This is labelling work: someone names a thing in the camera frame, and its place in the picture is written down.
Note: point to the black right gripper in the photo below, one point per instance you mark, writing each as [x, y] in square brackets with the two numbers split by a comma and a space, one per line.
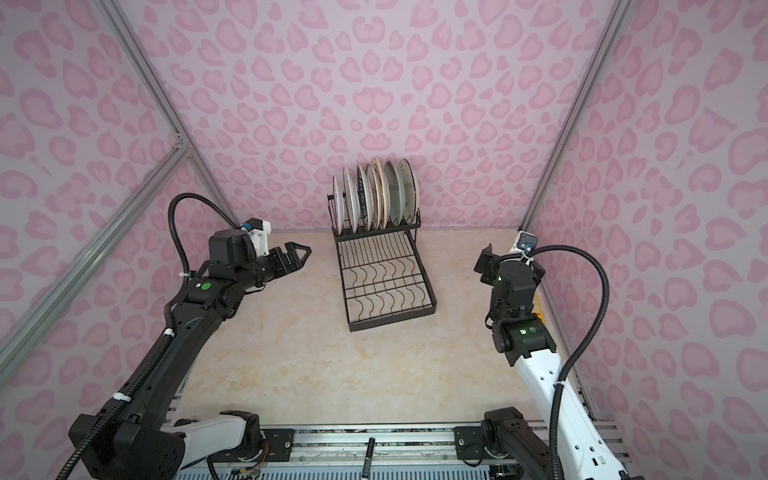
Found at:
[495, 262]

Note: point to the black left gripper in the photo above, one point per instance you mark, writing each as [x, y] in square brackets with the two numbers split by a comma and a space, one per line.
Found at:
[292, 256]

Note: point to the orange sunburst plate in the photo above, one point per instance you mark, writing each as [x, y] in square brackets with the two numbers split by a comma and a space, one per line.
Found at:
[373, 201]
[340, 213]

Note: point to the green-rim lettered white plate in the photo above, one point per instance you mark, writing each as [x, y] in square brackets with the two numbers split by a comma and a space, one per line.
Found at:
[365, 197]

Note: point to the cat pumpkin star plate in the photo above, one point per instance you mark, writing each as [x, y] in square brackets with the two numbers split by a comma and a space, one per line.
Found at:
[382, 192]

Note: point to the light blue flower plate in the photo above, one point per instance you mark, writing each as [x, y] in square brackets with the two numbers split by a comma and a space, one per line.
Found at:
[396, 193]

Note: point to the white floral speckled plate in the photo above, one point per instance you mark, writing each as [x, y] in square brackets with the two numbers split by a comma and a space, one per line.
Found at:
[410, 190]

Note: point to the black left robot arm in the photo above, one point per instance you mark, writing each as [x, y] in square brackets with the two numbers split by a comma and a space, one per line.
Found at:
[127, 438]

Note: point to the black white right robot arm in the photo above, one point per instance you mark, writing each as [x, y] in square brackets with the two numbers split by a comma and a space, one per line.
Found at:
[574, 448]

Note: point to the black two-tier dish rack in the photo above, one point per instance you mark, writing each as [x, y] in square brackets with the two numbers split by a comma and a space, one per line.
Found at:
[383, 278]

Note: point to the yellow calculator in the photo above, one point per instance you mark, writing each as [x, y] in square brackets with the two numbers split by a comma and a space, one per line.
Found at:
[538, 308]

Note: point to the black marker pen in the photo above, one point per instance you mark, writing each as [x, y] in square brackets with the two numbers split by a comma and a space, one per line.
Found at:
[366, 469]

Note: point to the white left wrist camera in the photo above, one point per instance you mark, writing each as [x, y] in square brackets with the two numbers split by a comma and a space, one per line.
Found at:
[258, 231]

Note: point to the diagonal aluminium frame bar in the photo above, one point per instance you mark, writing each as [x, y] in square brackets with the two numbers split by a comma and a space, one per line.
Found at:
[39, 319]

